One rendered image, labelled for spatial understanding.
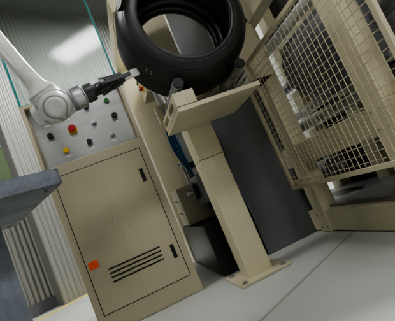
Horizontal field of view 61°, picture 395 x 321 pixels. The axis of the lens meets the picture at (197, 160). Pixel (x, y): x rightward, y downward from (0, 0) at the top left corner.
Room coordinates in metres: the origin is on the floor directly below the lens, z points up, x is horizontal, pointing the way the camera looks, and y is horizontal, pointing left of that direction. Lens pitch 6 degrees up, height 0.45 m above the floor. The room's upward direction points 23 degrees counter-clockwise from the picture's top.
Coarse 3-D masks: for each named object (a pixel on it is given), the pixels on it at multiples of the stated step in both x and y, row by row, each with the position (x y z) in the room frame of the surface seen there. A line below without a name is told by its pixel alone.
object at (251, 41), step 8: (248, 24) 1.72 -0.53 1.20; (248, 32) 1.71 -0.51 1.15; (248, 40) 1.71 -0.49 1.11; (256, 40) 1.72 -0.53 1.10; (248, 48) 1.70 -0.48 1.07; (240, 56) 1.69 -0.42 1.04; (248, 56) 1.70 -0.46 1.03; (256, 56) 1.71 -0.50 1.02; (264, 64) 1.71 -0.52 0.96; (240, 72) 1.75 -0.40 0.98; (248, 72) 1.69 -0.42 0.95; (264, 72) 1.71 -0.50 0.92; (272, 72) 1.72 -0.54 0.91; (240, 80) 1.80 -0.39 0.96; (248, 80) 1.69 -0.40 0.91; (256, 80) 1.90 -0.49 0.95; (264, 80) 1.82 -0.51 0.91
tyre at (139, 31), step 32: (128, 0) 1.25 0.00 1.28; (160, 0) 1.55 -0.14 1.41; (192, 0) 1.57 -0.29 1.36; (224, 0) 1.36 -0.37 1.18; (128, 32) 1.25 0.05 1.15; (224, 32) 1.60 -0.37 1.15; (128, 64) 1.38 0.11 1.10; (160, 64) 1.27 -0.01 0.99; (192, 64) 1.29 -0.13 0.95; (224, 64) 1.35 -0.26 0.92
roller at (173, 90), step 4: (176, 80) 1.28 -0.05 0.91; (180, 80) 1.28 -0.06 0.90; (172, 84) 1.28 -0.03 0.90; (176, 84) 1.28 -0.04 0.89; (180, 84) 1.28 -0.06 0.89; (172, 88) 1.31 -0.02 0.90; (176, 88) 1.28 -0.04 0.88; (180, 88) 1.29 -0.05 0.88; (172, 92) 1.34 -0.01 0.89; (168, 96) 1.41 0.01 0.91; (168, 100) 1.44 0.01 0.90; (164, 112) 1.59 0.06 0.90
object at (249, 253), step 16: (160, 16) 1.68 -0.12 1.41; (160, 32) 1.67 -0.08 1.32; (176, 48) 1.68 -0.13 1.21; (192, 128) 1.66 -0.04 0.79; (208, 128) 1.68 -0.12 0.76; (192, 144) 1.66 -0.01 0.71; (208, 144) 1.67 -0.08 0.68; (208, 160) 1.66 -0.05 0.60; (224, 160) 1.68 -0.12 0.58; (208, 176) 1.65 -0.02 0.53; (224, 176) 1.67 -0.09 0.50; (208, 192) 1.73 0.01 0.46; (224, 192) 1.66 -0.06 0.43; (224, 208) 1.66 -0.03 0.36; (240, 208) 1.67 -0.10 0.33; (224, 224) 1.69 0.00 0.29; (240, 224) 1.67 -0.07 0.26; (240, 240) 1.66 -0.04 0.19; (256, 240) 1.68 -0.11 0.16; (240, 256) 1.66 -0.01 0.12; (256, 256) 1.67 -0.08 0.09; (256, 272) 1.66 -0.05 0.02
